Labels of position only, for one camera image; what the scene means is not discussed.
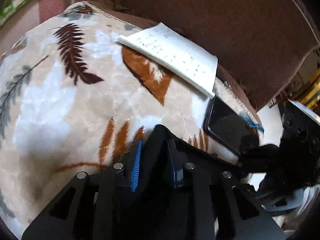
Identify leaf patterned fleece blanket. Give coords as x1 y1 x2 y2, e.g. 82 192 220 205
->
1 2 261 239

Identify blue pen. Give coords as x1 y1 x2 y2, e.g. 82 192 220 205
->
239 112 264 133

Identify brown bed headboard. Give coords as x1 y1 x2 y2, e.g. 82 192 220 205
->
38 0 319 109

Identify black smartphone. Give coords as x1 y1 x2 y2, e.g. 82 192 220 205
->
203 96 260 155

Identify black pants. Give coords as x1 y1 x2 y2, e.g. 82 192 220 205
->
100 124 246 240

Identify white open notebook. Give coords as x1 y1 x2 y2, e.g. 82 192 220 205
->
118 23 218 99

